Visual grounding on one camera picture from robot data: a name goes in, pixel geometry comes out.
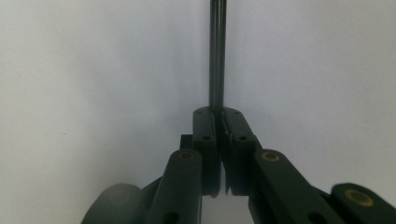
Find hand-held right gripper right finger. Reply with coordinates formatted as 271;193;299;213
221;106;263;197

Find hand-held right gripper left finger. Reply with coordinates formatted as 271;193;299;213
179;106;222;198

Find black pen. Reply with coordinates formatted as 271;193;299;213
208;0;228;114

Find white table mat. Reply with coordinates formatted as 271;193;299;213
0;0;396;224

